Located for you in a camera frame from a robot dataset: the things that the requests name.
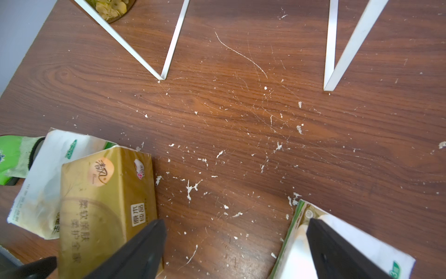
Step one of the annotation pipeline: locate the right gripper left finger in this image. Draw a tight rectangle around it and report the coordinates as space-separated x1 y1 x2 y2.
86 219 167 279

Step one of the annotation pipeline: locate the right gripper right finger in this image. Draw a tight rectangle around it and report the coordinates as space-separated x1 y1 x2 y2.
306 219 390 279

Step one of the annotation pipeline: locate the white tissue pack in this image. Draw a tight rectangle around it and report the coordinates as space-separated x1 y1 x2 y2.
7 129 116 240
269 199 416 279

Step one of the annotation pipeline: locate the gold tissue pack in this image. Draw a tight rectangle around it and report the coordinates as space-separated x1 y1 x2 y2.
58 145 158 279

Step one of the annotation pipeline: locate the potted plant in glass vase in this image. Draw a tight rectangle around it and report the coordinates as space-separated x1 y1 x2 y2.
87 0 136 23

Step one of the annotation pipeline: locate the wooden two-tier shelf white frame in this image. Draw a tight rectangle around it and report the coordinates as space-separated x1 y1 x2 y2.
74 0 390 92

